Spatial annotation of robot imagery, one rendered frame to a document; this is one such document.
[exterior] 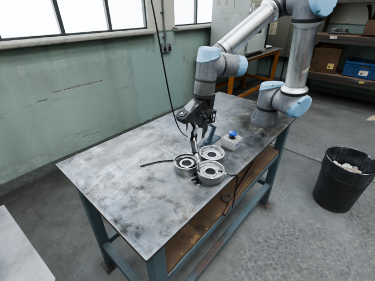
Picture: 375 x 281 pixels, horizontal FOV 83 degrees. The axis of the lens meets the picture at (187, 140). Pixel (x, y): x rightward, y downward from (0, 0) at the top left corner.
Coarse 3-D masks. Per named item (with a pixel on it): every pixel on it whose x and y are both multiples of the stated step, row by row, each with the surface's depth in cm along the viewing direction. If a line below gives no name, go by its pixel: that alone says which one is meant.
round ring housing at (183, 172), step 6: (180, 156) 88; (186, 156) 88; (192, 156) 88; (174, 162) 83; (180, 162) 85; (186, 162) 87; (192, 162) 85; (174, 168) 84; (180, 168) 80; (186, 168) 80; (192, 168) 80; (180, 174) 83; (186, 174) 81; (192, 174) 83
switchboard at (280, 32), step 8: (288, 16) 365; (328, 16) 335; (272, 24) 386; (280, 24) 377; (288, 24) 369; (272, 32) 391; (280, 32) 382; (288, 32) 374; (272, 40) 396; (280, 40) 388; (288, 40) 380; (288, 48) 384; (272, 56) 427; (280, 56) 401; (288, 56) 390; (280, 80) 435
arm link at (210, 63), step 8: (200, 48) 69; (208, 48) 67; (216, 48) 68; (200, 56) 69; (208, 56) 68; (216, 56) 68; (200, 64) 70; (208, 64) 69; (216, 64) 70; (224, 64) 71; (200, 72) 71; (208, 72) 70; (216, 72) 71; (200, 80) 72; (208, 80) 71
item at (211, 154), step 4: (204, 148) 93; (208, 148) 93; (212, 148) 93; (216, 148) 93; (220, 148) 91; (200, 152) 91; (208, 152) 91; (212, 152) 91; (216, 152) 91; (220, 152) 91; (224, 152) 89; (200, 156) 88; (208, 156) 88; (212, 156) 93; (216, 156) 88; (204, 160) 86; (208, 160) 85; (212, 160) 85; (216, 160) 85; (220, 160) 86
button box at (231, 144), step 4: (224, 136) 99; (228, 136) 99; (236, 136) 99; (240, 136) 99; (224, 140) 97; (228, 140) 96; (232, 140) 96; (236, 140) 96; (240, 140) 98; (224, 144) 98; (228, 144) 97; (232, 144) 95; (236, 144) 96; (240, 144) 99; (228, 148) 98; (232, 148) 96; (236, 148) 98
